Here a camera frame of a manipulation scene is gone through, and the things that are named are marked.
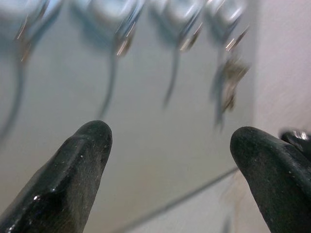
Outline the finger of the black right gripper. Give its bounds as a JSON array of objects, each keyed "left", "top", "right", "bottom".
[{"left": 280, "top": 129, "right": 311, "bottom": 160}]

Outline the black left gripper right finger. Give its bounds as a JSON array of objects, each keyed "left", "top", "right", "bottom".
[{"left": 229, "top": 126, "right": 311, "bottom": 233}]

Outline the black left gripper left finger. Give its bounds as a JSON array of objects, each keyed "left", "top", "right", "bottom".
[{"left": 0, "top": 120, "right": 113, "bottom": 233}]

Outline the silver metal hook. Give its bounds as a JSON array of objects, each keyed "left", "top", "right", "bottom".
[
  {"left": 148, "top": 0, "right": 205, "bottom": 52},
  {"left": 0, "top": 0, "right": 63, "bottom": 63},
  {"left": 205, "top": 0, "right": 251, "bottom": 52},
  {"left": 69, "top": 0, "right": 147, "bottom": 58}
]

